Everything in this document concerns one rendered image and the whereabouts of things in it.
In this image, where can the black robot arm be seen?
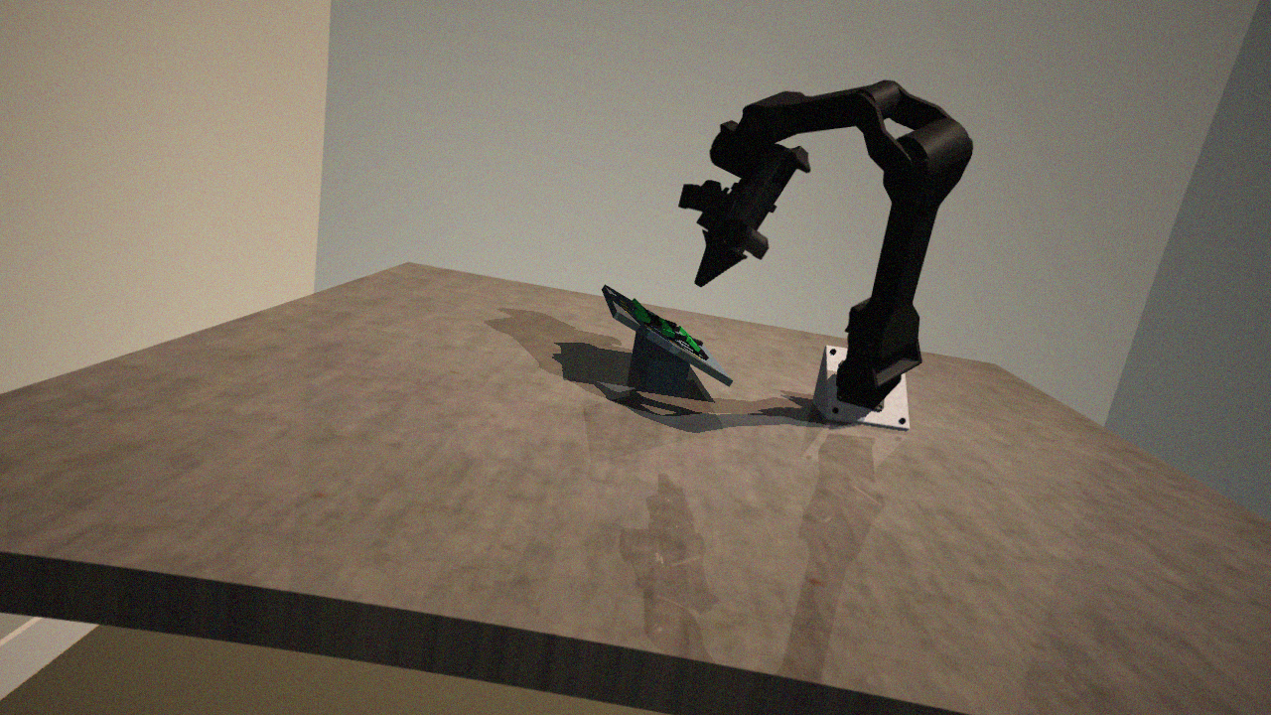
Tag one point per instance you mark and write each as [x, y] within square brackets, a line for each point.
[920, 169]

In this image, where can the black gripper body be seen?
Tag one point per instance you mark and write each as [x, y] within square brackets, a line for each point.
[750, 209]

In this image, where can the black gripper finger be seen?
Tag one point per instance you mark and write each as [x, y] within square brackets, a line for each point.
[705, 233]
[720, 257]

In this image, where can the grey switch panel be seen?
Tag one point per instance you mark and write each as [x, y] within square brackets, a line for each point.
[662, 352]

